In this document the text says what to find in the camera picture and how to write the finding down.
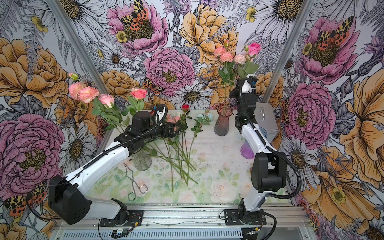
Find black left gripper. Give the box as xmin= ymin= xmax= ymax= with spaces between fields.
xmin=142 ymin=120 xmax=183 ymax=140

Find blue purple glass vase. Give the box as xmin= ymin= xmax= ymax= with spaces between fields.
xmin=240 ymin=141 xmax=255 ymax=160

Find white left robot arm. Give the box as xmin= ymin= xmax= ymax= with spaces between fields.
xmin=48 ymin=105 xmax=169 ymax=226

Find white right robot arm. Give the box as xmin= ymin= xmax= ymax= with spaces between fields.
xmin=232 ymin=78 xmax=290 ymax=212

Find clear glass vase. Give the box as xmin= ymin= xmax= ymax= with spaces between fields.
xmin=130 ymin=148 xmax=152 ymax=172

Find dark pink glass vase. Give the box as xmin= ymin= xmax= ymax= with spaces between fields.
xmin=214 ymin=105 xmax=233 ymax=137

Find grey metal box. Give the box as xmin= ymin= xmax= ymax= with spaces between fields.
xmin=255 ymin=103 xmax=279 ymax=143

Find pink flower stems on table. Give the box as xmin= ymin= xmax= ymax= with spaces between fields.
xmin=145 ymin=105 xmax=214 ymax=193

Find floral table mat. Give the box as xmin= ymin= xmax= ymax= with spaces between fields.
xmin=87 ymin=139 xmax=253 ymax=205

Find metal scissors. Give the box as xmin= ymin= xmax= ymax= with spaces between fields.
xmin=124 ymin=164 xmax=148 ymax=202

